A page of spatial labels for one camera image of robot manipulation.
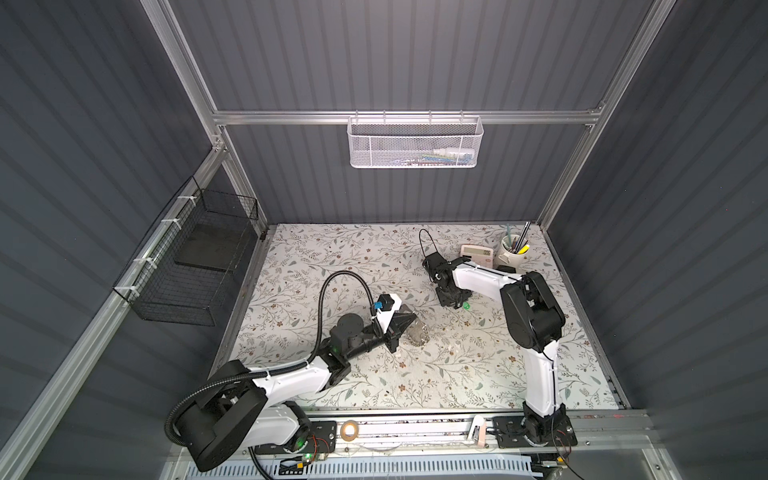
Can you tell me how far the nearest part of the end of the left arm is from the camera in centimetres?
69

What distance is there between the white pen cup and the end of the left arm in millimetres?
445

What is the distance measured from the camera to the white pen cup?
39.8 inches
